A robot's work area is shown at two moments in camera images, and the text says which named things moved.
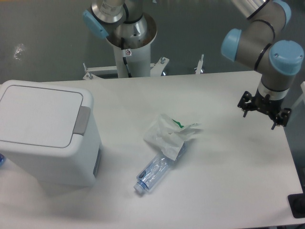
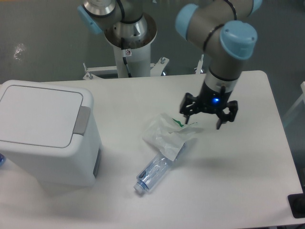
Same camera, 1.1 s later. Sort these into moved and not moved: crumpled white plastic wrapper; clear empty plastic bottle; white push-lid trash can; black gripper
Moved: black gripper
Not moved: white push-lid trash can; crumpled white plastic wrapper; clear empty plastic bottle
